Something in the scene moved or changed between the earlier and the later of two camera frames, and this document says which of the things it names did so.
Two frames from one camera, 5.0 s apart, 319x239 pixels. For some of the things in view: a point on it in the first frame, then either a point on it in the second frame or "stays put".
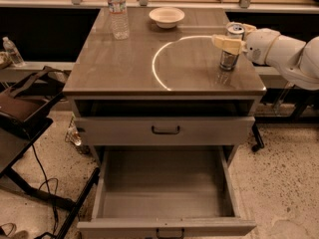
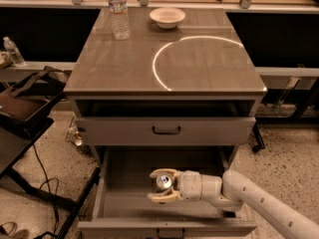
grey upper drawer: x=167 y=130 stays put
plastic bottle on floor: x=72 y=134 stays put
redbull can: x=229 y=60 → x=163 y=181
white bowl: x=166 y=17 stays put
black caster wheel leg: x=258 y=138 stays put
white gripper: x=260 y=47 → x=189 y=184
